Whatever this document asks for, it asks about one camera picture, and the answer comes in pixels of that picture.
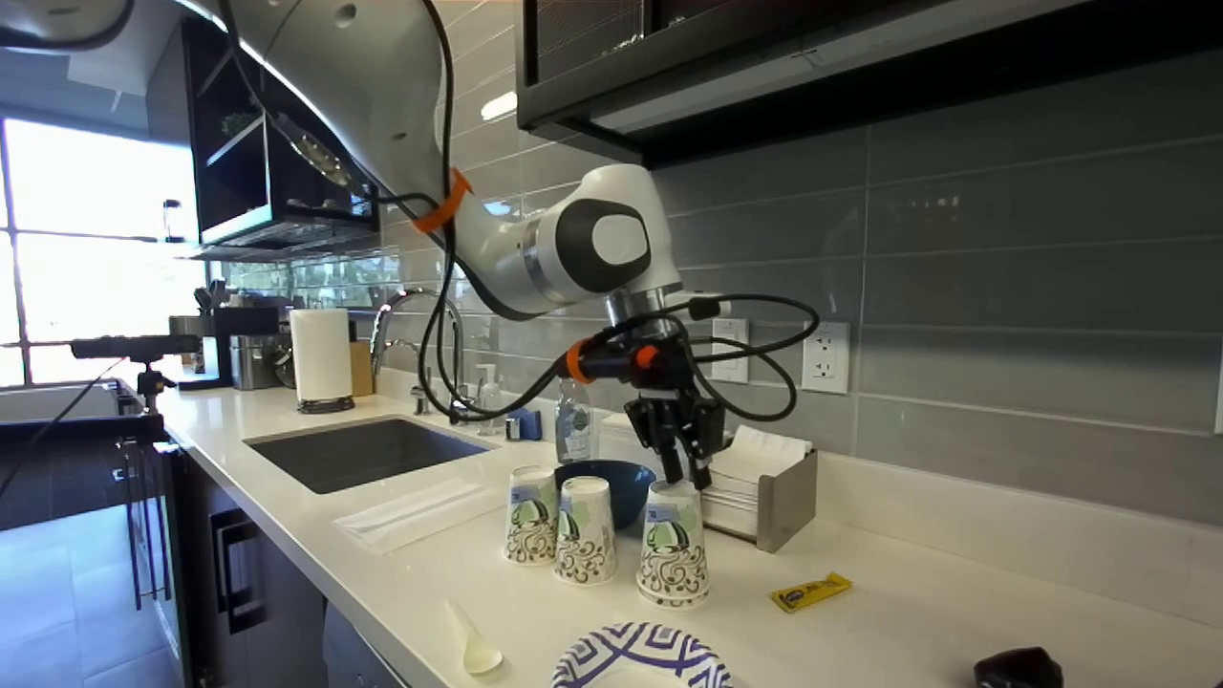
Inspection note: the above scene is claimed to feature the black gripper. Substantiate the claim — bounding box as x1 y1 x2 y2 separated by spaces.
610 304 726 489

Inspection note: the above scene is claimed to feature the patterned paper cup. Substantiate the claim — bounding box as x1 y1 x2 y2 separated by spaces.
503 466 558 563
633 512 707 609
555 476 617 586
641 482 704 553

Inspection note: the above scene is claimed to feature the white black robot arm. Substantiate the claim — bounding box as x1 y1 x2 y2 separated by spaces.
178 0 721 489

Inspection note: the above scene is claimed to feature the blue bowl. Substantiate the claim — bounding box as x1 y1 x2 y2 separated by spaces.
555 457 654 530

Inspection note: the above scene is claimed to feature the clear napkin holder box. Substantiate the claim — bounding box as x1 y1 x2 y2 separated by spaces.
704 424 818 550

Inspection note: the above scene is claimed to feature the yellow sachet packet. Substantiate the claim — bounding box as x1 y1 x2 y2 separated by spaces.
767 572 852 614

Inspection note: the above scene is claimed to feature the blue patterned paper plate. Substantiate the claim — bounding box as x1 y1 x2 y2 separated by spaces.
552 620 735 688

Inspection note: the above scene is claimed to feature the white plastic spoon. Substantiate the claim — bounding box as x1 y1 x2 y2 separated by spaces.
445 601 503 675

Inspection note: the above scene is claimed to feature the chrome faucet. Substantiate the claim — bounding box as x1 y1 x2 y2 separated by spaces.
368 285 433 415

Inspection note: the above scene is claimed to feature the kitchen sink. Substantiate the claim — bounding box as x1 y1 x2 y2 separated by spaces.
252 420 483 491

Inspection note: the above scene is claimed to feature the black upper cabinet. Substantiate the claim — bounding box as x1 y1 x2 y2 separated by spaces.
516 0 1223 167

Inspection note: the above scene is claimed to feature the paper towel roll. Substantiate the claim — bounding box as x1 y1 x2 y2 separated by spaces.
289 310 350 414

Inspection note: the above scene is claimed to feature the small black object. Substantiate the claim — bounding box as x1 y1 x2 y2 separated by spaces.
975 647 1064 688

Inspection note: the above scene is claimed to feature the white wall outlet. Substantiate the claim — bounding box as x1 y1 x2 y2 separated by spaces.
801 322 850 392
710 317 748 381

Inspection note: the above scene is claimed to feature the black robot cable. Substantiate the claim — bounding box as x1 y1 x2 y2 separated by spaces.
377 0 825 428

